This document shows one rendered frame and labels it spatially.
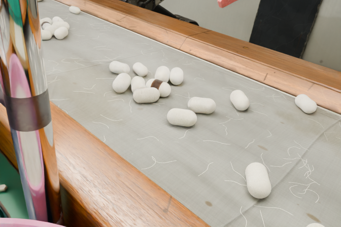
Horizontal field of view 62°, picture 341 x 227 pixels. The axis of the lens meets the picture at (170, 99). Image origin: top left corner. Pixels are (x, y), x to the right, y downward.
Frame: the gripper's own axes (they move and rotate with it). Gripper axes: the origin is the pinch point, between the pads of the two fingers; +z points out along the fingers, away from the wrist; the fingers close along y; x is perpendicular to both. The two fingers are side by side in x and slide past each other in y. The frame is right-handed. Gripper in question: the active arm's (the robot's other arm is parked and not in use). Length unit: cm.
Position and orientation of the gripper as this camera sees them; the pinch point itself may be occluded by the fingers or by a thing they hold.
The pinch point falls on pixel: (222, 0)
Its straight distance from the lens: 46.8
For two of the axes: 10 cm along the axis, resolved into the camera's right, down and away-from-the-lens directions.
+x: 3.6, 4.7, 8.1
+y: 7.4, 3.9, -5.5
